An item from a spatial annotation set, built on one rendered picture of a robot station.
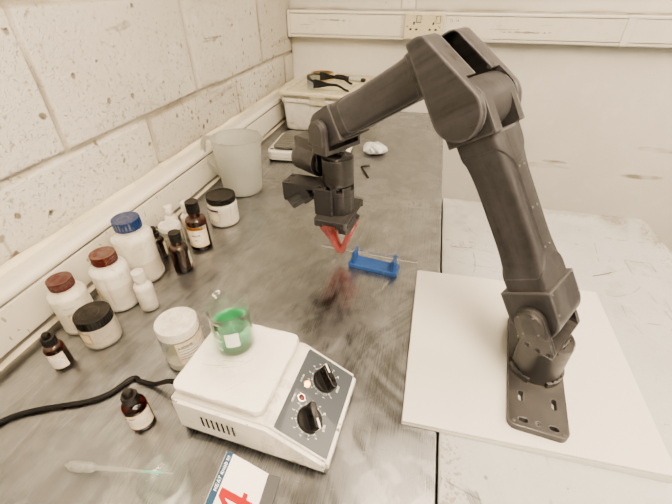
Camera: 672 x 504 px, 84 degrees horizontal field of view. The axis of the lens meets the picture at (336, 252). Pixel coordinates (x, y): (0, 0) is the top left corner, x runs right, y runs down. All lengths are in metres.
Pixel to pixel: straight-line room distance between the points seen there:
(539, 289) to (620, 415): 0.21
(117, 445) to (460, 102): 0.58
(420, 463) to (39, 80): 0.80
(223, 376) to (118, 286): 0.31
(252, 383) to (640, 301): 0.70
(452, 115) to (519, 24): 1.28
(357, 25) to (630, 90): 1.08
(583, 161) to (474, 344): 1.44
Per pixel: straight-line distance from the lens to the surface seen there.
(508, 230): 0.49
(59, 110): 0.83
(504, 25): 1.72
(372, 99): 0.56
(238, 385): 0.48
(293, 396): 0.49
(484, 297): 0.72
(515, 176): 0.47
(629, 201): 2.13
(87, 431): 0.63
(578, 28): 1.77
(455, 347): 0.62
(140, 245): 0.76
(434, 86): 0.46
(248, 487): 0.50
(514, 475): 0.56
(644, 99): 1.96
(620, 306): 0.85
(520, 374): 0.60
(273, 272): 0.76
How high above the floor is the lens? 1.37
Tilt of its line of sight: 36 degrees down
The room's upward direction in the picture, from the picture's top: straight up
